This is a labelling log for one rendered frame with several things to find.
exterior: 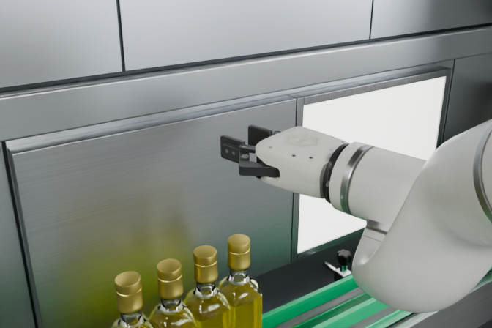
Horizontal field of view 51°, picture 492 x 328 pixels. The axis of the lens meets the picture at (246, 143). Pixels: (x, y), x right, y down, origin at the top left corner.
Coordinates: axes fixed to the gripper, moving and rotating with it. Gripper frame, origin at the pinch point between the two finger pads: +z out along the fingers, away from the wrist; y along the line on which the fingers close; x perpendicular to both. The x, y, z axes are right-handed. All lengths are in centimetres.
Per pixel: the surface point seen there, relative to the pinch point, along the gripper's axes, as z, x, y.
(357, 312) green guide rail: -8.7, 36.1, -20.4
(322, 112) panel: 6.3, 3.7, -28.4
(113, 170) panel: 16.5, 5.5, 10.5
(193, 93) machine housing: 13.6, -3.9, -3.2
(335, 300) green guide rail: -1.8, 39.5, -24.4
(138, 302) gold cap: 4.3, 18.8, 16.7
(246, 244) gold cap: -0.2, 15.9, 0.2
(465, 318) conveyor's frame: -19, 51, -51
